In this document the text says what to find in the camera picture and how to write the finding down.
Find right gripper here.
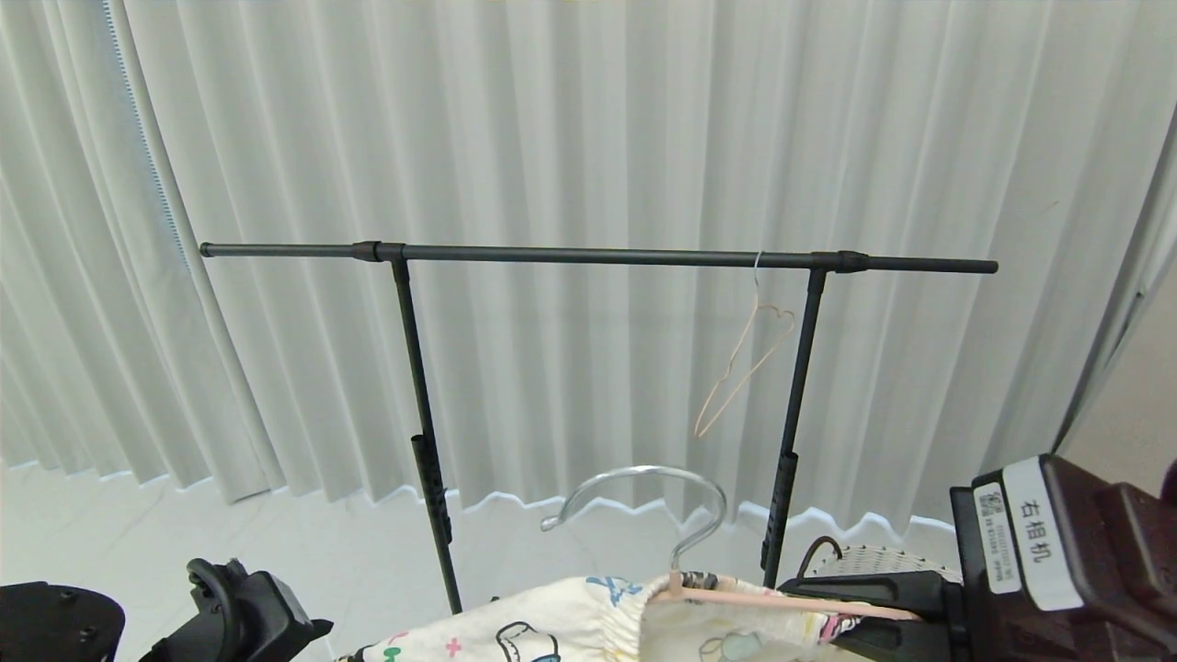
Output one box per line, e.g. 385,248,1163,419
780,474,1177,662

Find pink clothes hanger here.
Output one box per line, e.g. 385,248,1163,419
694,253,797,439
541,466,920,622

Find cream printed shorts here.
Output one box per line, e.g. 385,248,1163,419
336,572,870,662

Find black cable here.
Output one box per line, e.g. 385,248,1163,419
187,558,245,649

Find black clothes rack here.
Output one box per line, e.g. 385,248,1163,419
200,241,999,615

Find white laundry basket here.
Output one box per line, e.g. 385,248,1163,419
795,536,964,589

